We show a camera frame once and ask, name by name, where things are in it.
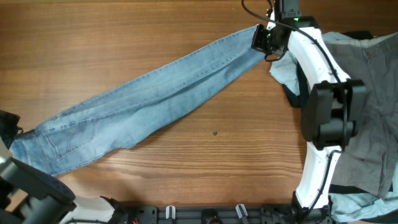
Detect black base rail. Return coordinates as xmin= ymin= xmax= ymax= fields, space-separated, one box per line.
xmin=126 ymin=203 xmax=333 ymax=224

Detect light blue denim jeans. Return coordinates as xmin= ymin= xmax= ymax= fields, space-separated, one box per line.
xmin=11 ymin=27 xmax=264 ymax=176

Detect light blue shirt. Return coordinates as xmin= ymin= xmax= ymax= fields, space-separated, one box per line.
xmin=270 ymin=32 xmax=353 ymax=96

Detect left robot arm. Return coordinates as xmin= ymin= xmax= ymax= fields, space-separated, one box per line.
xmin=1 ymin=111 xmax=130 ymax=223

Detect black garment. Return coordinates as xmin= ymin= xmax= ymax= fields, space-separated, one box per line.
xmin=270 ymin=30 xmax=374 ymax=108

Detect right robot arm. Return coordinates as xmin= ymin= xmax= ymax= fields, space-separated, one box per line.
xmin=251 ymin=1 xmax=366 ymax=222

